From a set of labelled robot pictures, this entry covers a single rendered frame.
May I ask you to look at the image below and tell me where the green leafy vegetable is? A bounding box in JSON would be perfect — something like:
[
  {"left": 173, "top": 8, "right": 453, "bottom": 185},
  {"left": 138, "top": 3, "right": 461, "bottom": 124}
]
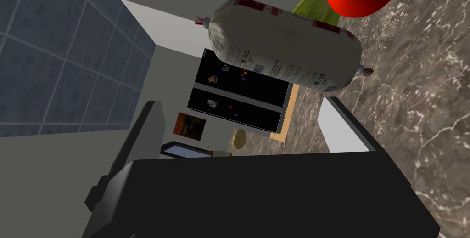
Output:
[{"left": 291, "top": 0, "right": 341, "bottom": 26}]

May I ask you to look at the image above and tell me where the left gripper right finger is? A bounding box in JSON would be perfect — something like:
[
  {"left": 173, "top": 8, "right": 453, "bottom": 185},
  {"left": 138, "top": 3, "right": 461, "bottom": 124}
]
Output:
[{"left": 317, "top": 96, "right": 385, "bottom": 154}]

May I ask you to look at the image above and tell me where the white wrapped sausage roll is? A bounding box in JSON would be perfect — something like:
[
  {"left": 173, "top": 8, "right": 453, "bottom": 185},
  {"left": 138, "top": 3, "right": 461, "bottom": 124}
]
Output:
[{"left": 194, "top": 0, "right": 375, "bottom": 93}]

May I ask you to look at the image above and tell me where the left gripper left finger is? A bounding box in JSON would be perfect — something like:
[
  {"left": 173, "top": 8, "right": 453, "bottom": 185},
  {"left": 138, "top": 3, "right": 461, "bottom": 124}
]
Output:
[{"left": 106, "top": 100, "right": 167, "bottom": 184}]

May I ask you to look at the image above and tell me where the orange wall painting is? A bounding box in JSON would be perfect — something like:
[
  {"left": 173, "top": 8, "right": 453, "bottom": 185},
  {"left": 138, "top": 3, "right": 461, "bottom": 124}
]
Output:
[{"left": 173, "top": 112, "right": 207, "bottom": 142}]

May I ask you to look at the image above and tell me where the black fridge with magnets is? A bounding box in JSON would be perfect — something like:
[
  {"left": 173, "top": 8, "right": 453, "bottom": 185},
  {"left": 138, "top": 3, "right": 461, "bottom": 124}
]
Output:
[{"left": 187, "top": 48, "right": 294, "bottom": 134}]

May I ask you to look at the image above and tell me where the dark framed window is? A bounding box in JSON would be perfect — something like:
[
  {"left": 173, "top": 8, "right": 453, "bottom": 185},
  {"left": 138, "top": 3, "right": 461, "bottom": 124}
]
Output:
[{"left": 160, "top": 141, "right": 214, "bottom": 159}]

